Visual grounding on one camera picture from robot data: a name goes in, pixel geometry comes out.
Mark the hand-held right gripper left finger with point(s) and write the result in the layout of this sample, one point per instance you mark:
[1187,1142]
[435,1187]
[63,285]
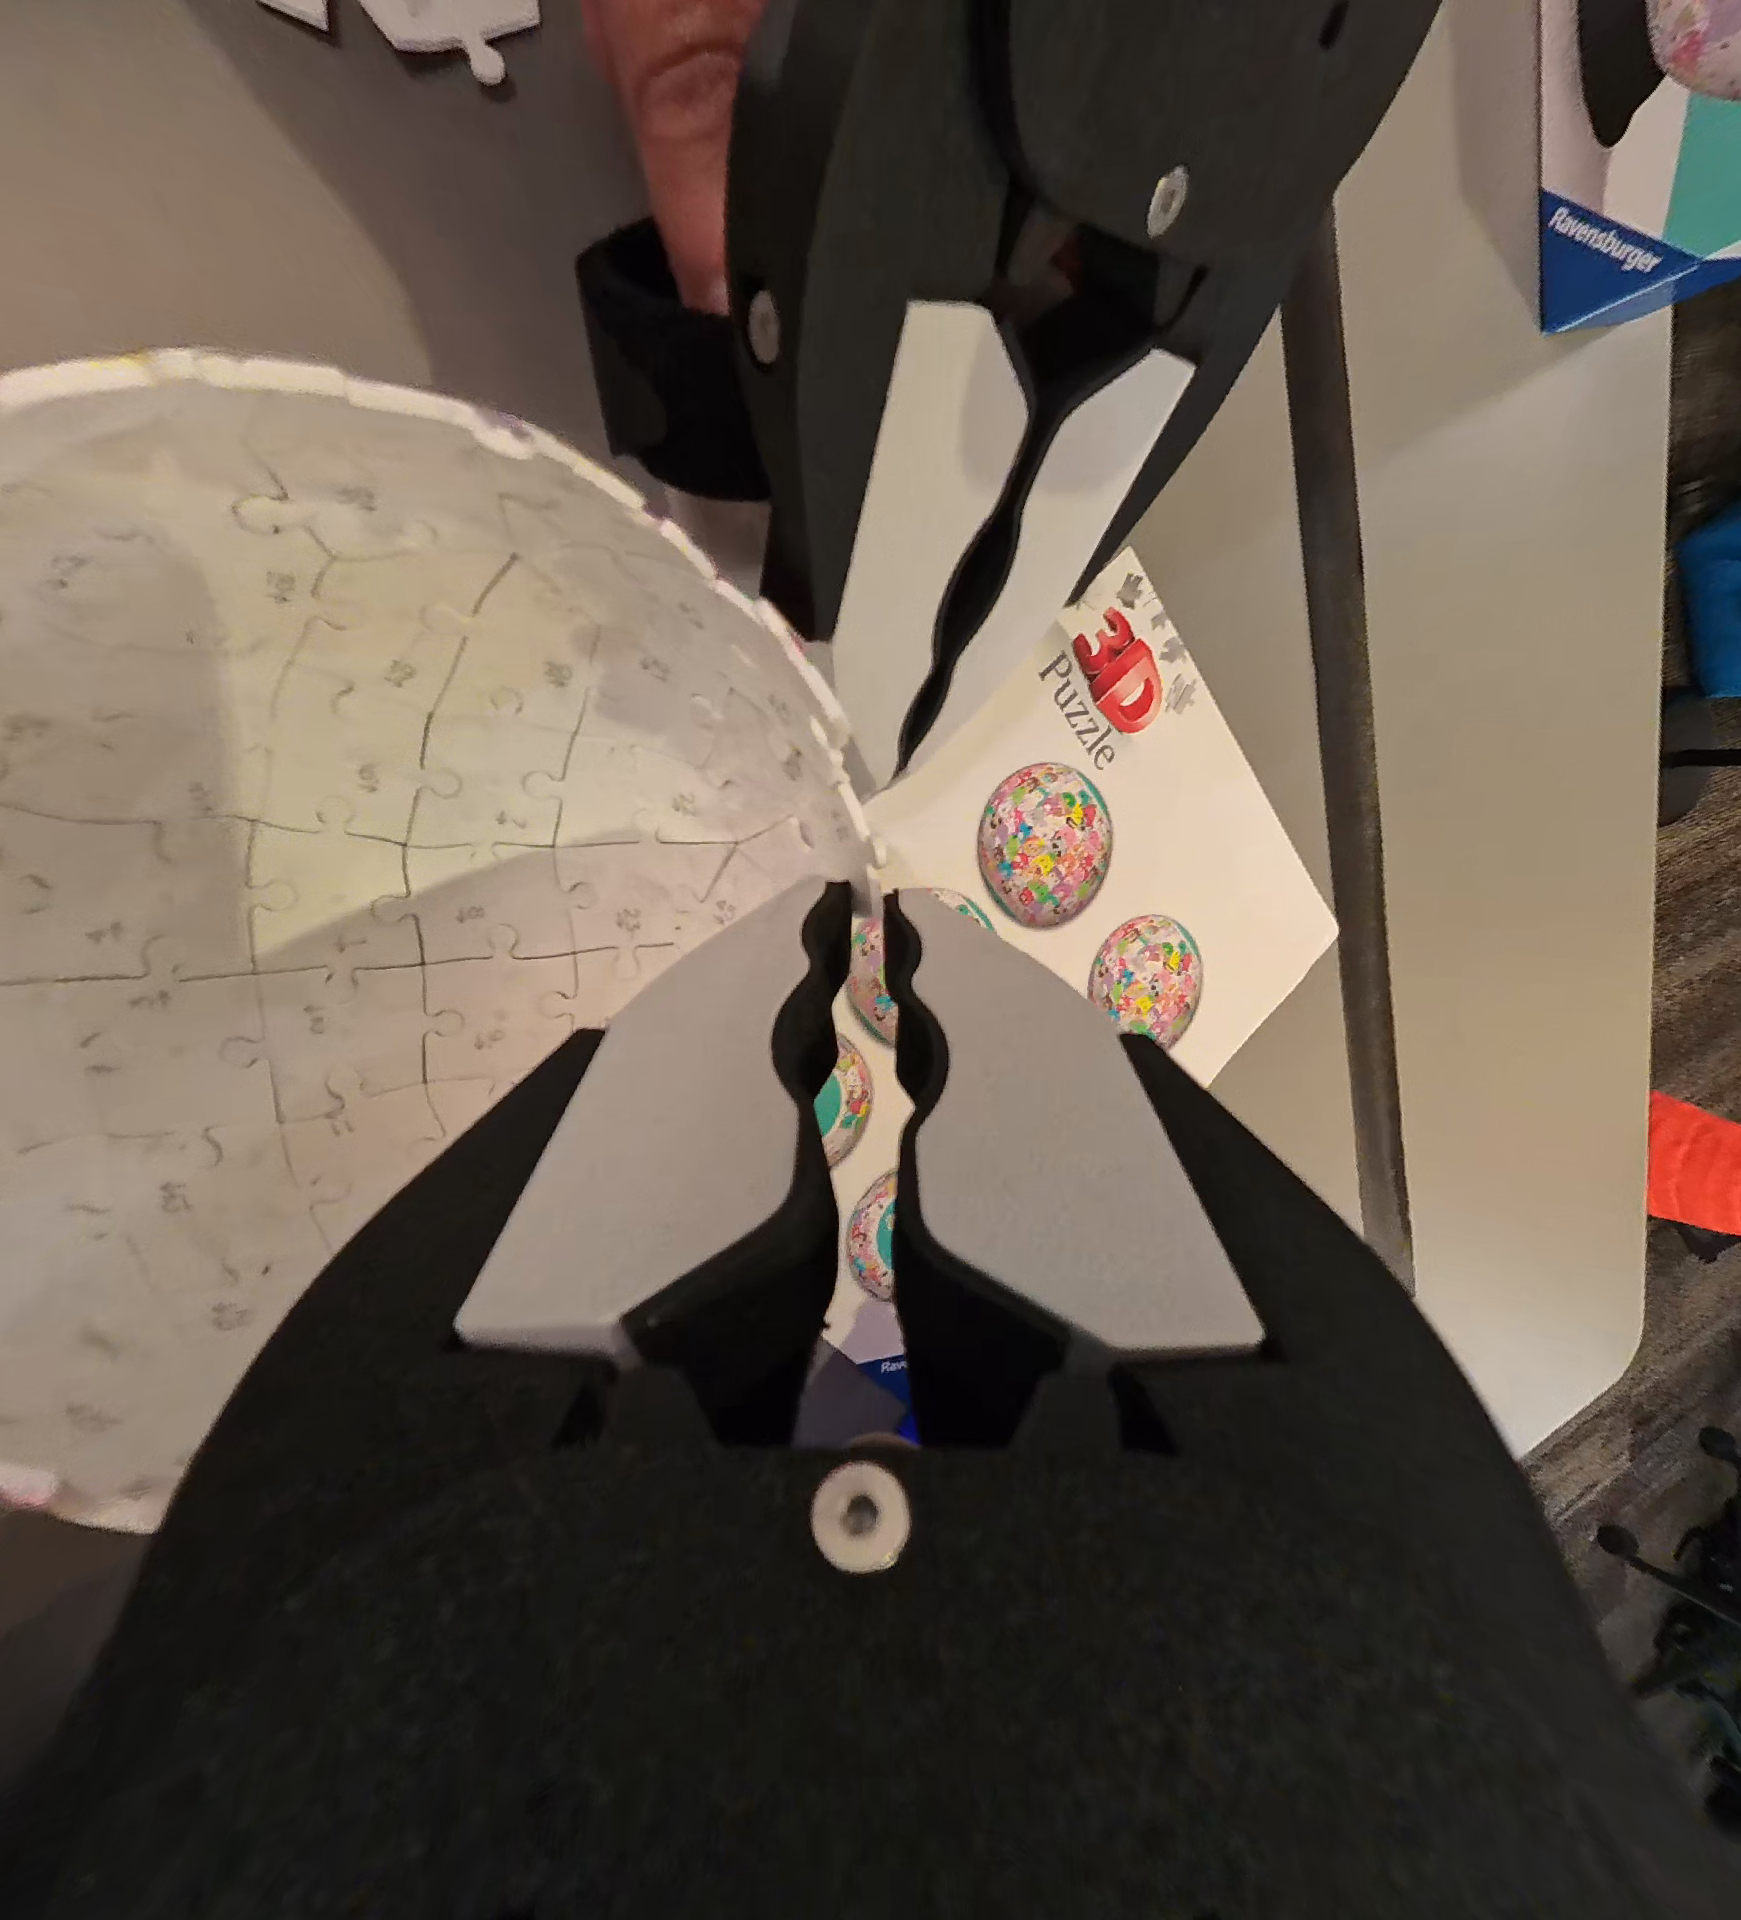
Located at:
[645,1171]

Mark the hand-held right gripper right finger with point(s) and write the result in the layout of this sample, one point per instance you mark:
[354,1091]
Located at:
[1066,1185]

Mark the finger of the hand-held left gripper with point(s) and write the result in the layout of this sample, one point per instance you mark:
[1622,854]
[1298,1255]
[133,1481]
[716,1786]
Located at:
[1095,451]
[915,497]

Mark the white curved puzzle dome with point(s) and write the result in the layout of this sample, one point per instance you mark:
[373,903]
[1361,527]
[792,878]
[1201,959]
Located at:
[211,826]

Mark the puzzle instruction leaflet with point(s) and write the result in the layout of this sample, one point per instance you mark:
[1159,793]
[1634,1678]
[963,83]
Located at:
[1229,856]

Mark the white puzzle piece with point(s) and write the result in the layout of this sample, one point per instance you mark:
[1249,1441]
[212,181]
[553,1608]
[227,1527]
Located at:
[450,31]
[298,11]

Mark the puzzle ball cardboard box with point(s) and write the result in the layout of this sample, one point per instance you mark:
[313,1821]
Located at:
[1710,181]

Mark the person's left hand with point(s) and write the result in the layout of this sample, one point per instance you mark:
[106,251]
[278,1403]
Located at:
[675,105]

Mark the tall orange traffic cone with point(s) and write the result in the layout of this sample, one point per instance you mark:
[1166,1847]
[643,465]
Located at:
[1740,1179]

